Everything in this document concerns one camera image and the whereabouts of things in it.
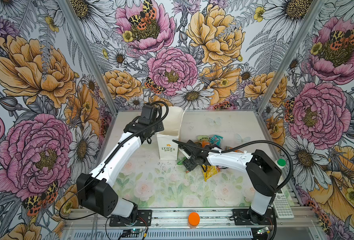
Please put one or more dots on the green snack packet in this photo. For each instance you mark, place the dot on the green snack packet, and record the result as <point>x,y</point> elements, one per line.
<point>181,162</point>

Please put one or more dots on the aluminium right corner post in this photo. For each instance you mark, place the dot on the aluminium right corner post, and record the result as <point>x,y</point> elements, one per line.
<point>307,23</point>

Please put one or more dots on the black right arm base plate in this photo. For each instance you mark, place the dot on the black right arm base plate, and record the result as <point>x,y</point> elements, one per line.
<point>246,217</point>

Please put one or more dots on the aluminium left corner post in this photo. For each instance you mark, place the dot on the aluminium left corner post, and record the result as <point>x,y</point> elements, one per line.
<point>82,41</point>

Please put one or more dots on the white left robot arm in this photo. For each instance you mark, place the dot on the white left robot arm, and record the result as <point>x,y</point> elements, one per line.
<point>95,190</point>

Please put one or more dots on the aluminium corner post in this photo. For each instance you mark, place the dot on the aluminium corner post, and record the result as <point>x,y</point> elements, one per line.
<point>307,23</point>
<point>82,41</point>

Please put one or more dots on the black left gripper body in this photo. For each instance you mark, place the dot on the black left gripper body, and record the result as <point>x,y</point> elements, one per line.
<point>158,128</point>

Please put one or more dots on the white calculator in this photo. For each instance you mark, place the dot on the white calculator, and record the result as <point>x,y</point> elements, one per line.
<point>281,207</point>

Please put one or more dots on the light green Himalaya packet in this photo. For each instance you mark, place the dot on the light green Himalaya packet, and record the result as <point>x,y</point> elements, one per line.
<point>203,138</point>

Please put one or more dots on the orange snack packet left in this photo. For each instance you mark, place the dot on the orange snack packet left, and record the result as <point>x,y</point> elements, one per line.
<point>206,143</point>

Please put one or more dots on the yellow snack packet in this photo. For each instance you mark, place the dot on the yellow snack packet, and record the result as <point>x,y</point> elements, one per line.
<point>209,171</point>

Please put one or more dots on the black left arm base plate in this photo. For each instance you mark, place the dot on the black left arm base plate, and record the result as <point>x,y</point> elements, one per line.
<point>141,218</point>

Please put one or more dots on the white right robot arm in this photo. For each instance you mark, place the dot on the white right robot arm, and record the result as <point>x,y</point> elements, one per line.
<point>262,171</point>

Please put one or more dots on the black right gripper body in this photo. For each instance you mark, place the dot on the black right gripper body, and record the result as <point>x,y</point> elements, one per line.
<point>191,163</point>

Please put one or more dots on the orange round button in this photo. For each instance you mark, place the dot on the orange round button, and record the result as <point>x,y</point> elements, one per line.
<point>193,219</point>

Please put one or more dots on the white paper bag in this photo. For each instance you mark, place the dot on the white paper bag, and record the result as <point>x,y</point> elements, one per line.
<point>168,150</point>

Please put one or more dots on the teal snack packet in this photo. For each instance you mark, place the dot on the teal snack packet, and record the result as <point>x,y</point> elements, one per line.
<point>215,140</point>

